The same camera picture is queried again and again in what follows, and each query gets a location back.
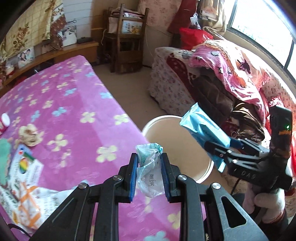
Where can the keys on ring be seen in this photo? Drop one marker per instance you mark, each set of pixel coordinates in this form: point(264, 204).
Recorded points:
point(236, 134)

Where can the crumpled brown tissue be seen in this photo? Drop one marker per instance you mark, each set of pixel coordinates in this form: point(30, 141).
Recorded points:
point(29, 135)

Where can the white orange printed wrapper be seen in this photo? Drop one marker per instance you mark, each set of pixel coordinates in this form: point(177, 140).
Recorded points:
point(32, 206)

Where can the right hand white glove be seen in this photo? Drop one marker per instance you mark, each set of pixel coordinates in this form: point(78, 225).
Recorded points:
point(273, 202)

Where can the pink floral table cloth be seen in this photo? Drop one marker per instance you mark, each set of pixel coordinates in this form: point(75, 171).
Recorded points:
point(87, 137)

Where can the wooden chair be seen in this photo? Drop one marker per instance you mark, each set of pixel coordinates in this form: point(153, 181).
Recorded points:
point(123, 38)

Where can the framed family photo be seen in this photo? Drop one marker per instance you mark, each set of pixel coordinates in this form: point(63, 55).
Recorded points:
point(26, 57)

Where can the white plastic wrapper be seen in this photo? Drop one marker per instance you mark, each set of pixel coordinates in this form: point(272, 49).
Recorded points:
point(149, 176)

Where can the blue white medicine box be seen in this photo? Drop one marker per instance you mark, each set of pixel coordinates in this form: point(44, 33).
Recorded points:
point(22, 150)

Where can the white yogurt drink bottle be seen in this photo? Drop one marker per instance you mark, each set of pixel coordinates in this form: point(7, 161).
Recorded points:
point(4, 122)

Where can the red plastic bag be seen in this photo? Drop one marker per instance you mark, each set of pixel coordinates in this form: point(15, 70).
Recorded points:
point(193, 37)

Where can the white cat picture frame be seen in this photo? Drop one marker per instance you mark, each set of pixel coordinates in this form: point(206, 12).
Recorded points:
point(68, 35)

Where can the yellow floral hanging cloth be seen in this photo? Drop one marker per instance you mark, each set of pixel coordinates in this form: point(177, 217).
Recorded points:
point(42, 21)

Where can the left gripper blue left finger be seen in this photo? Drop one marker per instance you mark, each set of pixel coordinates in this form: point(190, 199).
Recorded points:
point(91, 211)

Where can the wooden sideboard shelf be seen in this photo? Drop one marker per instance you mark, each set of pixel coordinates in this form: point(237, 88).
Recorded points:
point(88, 50)

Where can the pink cartoon blanket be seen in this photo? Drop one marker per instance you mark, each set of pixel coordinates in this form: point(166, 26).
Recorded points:
point(241, 72)

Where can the brown jacket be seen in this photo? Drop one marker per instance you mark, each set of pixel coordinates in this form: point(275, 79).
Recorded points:
point(228, 112)

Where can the white rainbow medicine box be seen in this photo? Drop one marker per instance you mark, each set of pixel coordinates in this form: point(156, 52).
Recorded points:
point(23, 170)

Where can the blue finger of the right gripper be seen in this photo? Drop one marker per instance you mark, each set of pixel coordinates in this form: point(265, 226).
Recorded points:
point(224, 153)
point(235, 141)

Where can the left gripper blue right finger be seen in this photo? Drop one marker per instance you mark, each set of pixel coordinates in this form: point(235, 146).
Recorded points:
point(207, 212)

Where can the blue wet wipes pack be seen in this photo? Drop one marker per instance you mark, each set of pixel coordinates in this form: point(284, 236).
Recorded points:
point(202, 128)

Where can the white round trash bin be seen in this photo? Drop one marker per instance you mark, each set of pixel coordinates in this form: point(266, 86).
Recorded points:
point(182, 149)

